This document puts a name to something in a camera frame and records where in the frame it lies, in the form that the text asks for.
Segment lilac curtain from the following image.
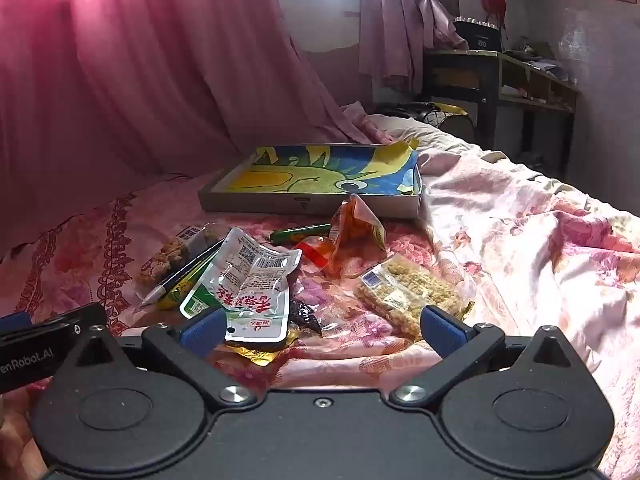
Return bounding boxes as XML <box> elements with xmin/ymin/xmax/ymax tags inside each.
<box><xmin>359</xmin><ymin>0</ymin><xmax>469</xmax><ymax>94</ymax></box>

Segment black marker box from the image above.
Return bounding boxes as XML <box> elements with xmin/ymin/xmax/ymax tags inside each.
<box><xmin>452</xmin><ymin>16</ymin><xmax>504</xmax><ymax>53</ymax></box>

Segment green snack packet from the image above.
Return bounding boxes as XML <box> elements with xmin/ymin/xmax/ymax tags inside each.
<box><xmin>159</xmin><ymin>260</ymin><xmax>223</xmax><ymax>318</ymax></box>

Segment shallow box with cartoon lining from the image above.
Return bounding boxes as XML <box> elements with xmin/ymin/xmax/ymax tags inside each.
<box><xmin>197</xmin><ymin>142</ymin><xmax>424</xmax><ymax>220</ymax></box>

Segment small red snack packet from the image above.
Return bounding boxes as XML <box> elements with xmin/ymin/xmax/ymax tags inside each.
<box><xmin>294</xmin><ymin>236</ymin><xmax>335</xmax><ymax>267</ymax></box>

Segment black pen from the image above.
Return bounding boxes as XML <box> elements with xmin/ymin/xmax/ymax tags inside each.
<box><xmin>140</xmin><ymin>237</ymin><xmax>227</xmax><ymax>309</ymax></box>

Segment wooden desk with black frame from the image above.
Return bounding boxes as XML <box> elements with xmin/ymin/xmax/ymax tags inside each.
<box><xmin>424</xmin><ymin>49</ymin><xmax>582</xmax><ymax>177</ymax></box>

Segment orange snack packet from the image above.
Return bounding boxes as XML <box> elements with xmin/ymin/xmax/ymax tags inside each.
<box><xmin>329</xmin><ymin>195</ymin><xmax>389</xmax><ymax>279</ymax></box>

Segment pink floral bedsheet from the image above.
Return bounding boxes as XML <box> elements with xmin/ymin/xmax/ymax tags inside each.
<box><xmin>0</xmin><ymin>172</ymin><xmax>441</xmax><ymax>398</ymax></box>

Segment brown nut bar packet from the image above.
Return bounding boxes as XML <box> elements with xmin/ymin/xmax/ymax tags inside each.
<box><xmin>139</xmin><ymin>224</ymin><xmax>232</xmax><ymax>287</ymax></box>

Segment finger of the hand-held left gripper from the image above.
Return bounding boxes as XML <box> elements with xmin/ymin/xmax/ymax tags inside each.
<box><xmin>0</xmin><ymin>311</ymin><xmax>32</xmax><ymax>333</ymax></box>

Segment pale pink floral blanket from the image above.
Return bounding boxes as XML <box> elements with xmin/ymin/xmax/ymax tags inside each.
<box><xmin>417</xmin><ymin>147</ymin><xmax>640</xmax><ymax>480</ymax></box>

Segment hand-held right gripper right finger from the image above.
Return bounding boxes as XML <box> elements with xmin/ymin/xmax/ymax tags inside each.
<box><xmin>389</xmin><ymin>305</ymin><xmax>589</xmax><ymax>406</ymax></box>

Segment silver snack packet red print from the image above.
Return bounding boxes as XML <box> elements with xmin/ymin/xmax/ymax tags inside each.
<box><xmin>179</xmin><ymin>227</ymin><xmax>304</xmax><ymax>344</ymax></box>

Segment papers on desk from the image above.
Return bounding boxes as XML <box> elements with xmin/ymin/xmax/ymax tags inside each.
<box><xmin>505</xmin><ymin>40</ymin><xmax>571</xmax><ymax>81</ymax></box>

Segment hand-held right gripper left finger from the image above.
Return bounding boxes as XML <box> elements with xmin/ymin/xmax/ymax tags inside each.
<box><xmin>59</xmin><ymin>306</ymin><xmax>259</xmax><ymax>406</ymax></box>

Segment pink curtain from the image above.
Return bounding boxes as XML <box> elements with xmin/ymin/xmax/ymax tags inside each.
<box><xmin>0</xmin><ymin>0</ymin><xmax>387</xmax><ymax>261</ymax></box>

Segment green pen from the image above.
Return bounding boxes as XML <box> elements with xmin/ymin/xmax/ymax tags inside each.
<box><xmin>270</xmin><ymin>223</ymin><xmax>334</xmax><ymax>246</ymax></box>

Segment puffed grain snack packet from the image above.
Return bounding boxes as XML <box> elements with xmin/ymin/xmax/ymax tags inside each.
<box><xmin>354</xmin><ymin>254</ymin><xmax>474</xmax><ymax>339</ymax></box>

